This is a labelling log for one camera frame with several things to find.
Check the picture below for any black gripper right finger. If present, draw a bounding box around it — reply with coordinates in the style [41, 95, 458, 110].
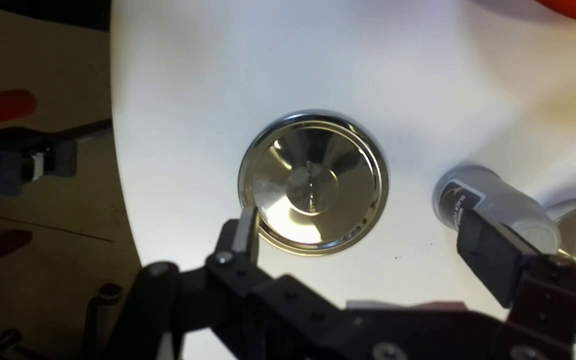
[456, 207, 576, 340]

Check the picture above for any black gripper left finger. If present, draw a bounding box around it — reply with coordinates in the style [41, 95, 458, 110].
[203, 203, 348, 337]

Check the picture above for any small silver bowl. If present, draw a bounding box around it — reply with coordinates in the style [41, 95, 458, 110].
[236, 108, 391, 259]

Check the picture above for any grey salt shaker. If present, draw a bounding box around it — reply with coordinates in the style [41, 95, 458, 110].
[430, 165, 563, 256]

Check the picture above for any black orange-handled bar clamp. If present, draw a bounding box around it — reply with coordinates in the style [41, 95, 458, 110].
[0, 88, 114, 198]

